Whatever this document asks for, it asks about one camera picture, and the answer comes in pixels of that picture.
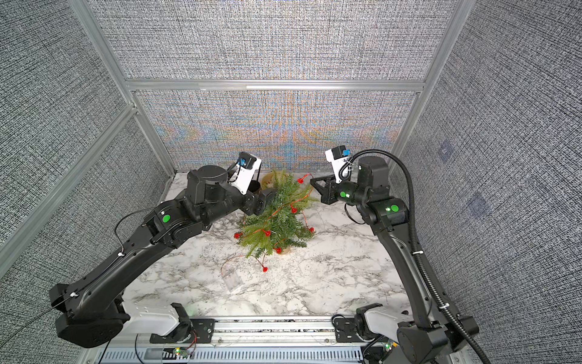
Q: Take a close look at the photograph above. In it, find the small green christmas tree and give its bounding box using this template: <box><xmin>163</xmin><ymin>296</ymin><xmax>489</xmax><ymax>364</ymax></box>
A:
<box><xmin>238</xmin><ymin>170</ymin><xmax>319</xmax><ymax>259</ymax></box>

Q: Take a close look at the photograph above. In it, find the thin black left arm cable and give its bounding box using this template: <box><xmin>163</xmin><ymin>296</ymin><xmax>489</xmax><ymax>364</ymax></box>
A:
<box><xmin>0</xmin><ymin>206</ymin><xmax>156</xmax><ymax>347</ymax></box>

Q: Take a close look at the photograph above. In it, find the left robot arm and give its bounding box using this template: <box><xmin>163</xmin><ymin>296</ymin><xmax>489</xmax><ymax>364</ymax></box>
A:
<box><xmin>49</xmin><ymin>165</ymin><xmax>276</xmax><ymax>348</ymax></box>

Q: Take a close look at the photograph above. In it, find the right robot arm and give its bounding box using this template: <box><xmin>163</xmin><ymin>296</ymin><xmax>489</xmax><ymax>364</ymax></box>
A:
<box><xmin>310</xmin><ymin>150</ymin><xmax>489</xmax><ymax>363</ymax></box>

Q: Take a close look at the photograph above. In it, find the black corrugated cable conduit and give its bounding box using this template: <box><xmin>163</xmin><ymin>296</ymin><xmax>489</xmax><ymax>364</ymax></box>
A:
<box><xmin>340</xmin><ymin>149</ymin><xmax>492</xmax><ymax>364</ymax></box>

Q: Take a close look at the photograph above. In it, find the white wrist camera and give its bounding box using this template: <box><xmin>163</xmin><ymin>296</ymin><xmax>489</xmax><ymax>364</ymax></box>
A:
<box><xmin>325</xmin><ymin>145</ymin><xmax>350</xmax><ymax>184</ymax></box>
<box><xmin>230</xmin><ymin>152</ymin><xmax>262</xmax><ymax>195</ymax></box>

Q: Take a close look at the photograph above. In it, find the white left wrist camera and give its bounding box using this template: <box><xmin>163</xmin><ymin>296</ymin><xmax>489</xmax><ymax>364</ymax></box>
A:
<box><xmin>230</xmin><ymin>152</ymin><xmax>262</xmax><ymax>195</ymax></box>

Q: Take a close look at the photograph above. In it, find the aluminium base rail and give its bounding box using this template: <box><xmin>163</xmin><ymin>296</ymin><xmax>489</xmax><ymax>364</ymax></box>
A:
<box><xmin>77</xmin><ymin>314</ymin><xmax>408</xmax><ymax>363</ymax></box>

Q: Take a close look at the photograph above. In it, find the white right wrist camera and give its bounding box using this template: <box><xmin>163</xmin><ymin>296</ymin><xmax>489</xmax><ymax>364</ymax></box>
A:
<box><xmin>325</xmin><ymin>145</ymin><xmax>350</xmax><ymax>184</ymax></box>

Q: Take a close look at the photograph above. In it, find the black ceramic mug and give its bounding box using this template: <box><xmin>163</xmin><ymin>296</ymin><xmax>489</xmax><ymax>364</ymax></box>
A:
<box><xmin>248</xmin><ymin>180</ymin><xmax>262</xmax><ymax>194</ymax></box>

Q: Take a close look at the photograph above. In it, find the clear battery box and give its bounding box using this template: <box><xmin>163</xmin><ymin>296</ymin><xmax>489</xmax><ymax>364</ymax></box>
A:
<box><xmin>222</xmin><ymin>270</ymin><xmax>243</xmax><ymax>292</ymax></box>

